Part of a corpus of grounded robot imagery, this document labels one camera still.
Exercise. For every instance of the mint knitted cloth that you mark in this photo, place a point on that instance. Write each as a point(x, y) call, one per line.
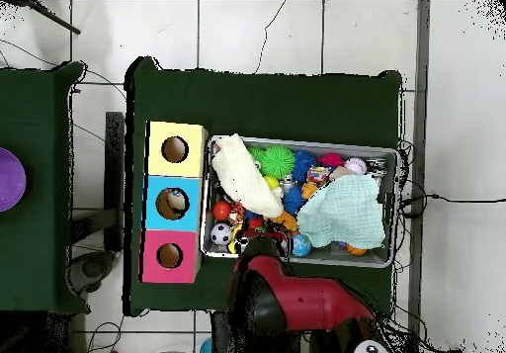
point(344, 214)

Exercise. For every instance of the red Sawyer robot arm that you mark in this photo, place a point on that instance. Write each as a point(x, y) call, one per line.
point(308, 301)

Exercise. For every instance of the wooden box with three holes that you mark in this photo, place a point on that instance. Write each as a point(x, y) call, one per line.
point(185, 167)

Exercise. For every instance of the globe print ball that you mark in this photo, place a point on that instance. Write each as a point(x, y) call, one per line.
point(302, 245)

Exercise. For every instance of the blue spiky rubber ball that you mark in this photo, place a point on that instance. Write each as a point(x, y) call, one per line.
point(293, 200)
point(304, 165)

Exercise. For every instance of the yellow toy block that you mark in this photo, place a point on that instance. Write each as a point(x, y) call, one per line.
point(232, 247)

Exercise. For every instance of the small soccer ball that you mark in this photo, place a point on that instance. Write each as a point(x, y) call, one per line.
point(221, 234)

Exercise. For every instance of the orange-red smooth ball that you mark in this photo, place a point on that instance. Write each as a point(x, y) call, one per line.
point(221, 210)

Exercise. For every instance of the cream knitted cloth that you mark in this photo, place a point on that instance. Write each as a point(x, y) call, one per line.
point(241, 179)

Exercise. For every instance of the green spiky rubber ball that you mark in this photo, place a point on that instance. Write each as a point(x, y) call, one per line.
point(277, 162)

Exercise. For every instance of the white baseball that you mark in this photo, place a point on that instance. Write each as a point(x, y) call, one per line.
point(355, 166)

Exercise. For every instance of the dark green table cloth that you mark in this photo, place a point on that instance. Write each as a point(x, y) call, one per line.
point(35, 111)
point(257, 104)

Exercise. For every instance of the light blue ball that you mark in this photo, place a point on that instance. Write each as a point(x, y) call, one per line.
point(206, 348)

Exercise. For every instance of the grey rounded stand foot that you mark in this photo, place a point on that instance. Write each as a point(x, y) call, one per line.
point(93, 268)

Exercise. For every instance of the purple bowl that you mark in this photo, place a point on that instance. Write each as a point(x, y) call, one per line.
point(10, 179)

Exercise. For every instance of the dark thin rod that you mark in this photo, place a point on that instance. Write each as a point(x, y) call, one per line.
point(59, 21)

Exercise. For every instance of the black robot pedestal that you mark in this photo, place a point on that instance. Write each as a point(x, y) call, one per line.
point(221, 337)

